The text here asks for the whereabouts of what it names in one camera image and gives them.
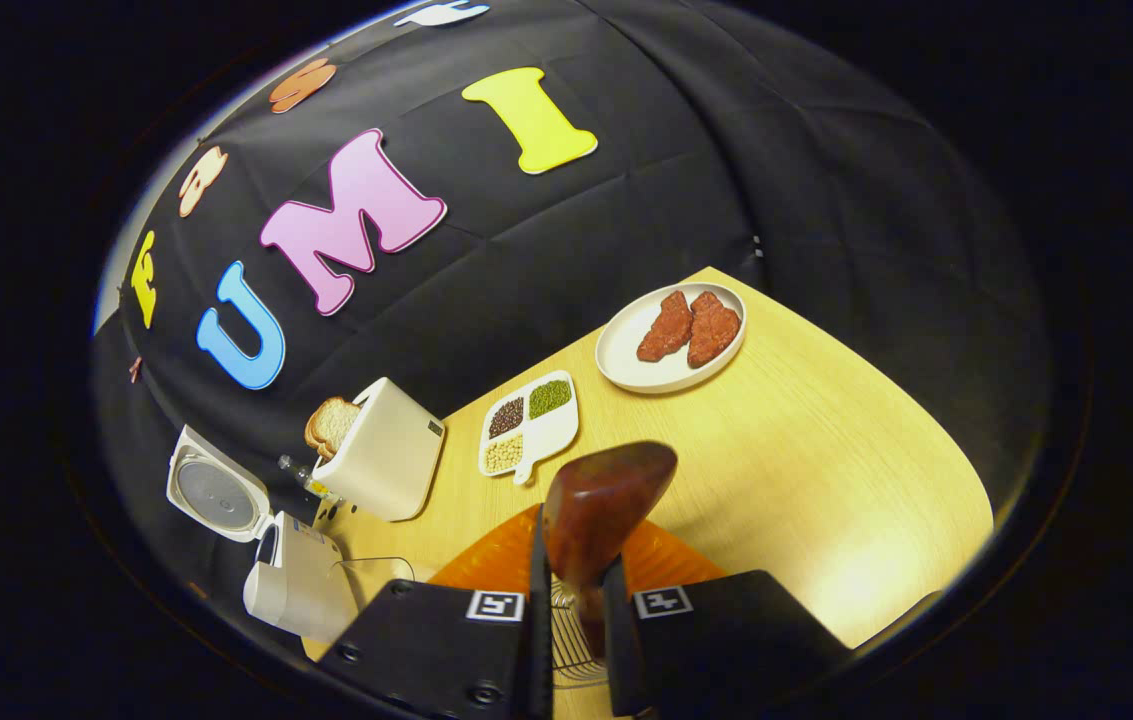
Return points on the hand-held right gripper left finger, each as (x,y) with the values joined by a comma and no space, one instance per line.
(436,650)

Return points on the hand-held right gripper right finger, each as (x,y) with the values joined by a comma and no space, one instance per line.
(726,640)

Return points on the white rice cooker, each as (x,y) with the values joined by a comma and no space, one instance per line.
(296,590)

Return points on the white toaster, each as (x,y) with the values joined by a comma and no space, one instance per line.
(386,460)

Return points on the small glass bottle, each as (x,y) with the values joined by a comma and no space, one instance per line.
(301,472)

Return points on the bread slice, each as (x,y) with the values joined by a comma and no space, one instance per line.
(331,425)

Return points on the white divided grain dish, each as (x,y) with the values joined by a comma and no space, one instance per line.
(556,430)

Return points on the white round plate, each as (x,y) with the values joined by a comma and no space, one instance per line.
(626,365)

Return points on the red meat piece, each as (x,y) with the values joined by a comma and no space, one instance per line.
(666,328)
(714,330)

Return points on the black backdrop cloth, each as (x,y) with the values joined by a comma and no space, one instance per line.
(626,200)

